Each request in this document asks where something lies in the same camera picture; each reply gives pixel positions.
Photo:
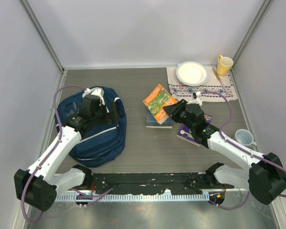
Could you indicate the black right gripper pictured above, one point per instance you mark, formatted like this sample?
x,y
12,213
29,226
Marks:
x,y
173,110

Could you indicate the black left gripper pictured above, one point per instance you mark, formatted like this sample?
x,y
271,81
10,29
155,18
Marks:
x,y
116,117

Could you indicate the orange treehouse storey book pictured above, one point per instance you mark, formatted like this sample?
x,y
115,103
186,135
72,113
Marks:
x,y
155,102

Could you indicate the navy blue student backpack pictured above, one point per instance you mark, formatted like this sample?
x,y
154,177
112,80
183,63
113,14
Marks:
x,y
103,143

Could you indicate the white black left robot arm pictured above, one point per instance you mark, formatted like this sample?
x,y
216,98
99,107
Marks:
x,y
37,185

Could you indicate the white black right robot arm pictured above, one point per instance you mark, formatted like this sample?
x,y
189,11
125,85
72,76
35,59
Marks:
x,y
262,175

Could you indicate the patterned white placemat cloth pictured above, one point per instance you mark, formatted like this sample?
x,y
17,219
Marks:
x,y
181,91

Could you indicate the purple paperback book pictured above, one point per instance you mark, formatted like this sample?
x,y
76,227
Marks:
x,y
197,126

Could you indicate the white paper plate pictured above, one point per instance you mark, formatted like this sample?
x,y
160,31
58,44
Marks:
x,y
192,73

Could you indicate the yellow mug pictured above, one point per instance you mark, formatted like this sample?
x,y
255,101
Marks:
x,y
224,64

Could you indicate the pale blue mug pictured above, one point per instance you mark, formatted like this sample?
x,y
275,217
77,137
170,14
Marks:
x,y
245,138

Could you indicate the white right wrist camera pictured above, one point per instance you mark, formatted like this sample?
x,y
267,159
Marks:
x,y
196,99

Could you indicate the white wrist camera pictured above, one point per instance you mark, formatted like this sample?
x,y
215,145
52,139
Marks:
x,y
97,91
196,99

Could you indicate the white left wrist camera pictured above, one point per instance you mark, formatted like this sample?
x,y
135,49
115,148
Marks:
x,y
97,91

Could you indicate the pink handled knife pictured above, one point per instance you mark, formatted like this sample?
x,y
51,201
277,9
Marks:
x,y
220,81

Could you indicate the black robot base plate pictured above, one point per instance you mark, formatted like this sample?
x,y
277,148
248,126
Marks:
x,y
151,183

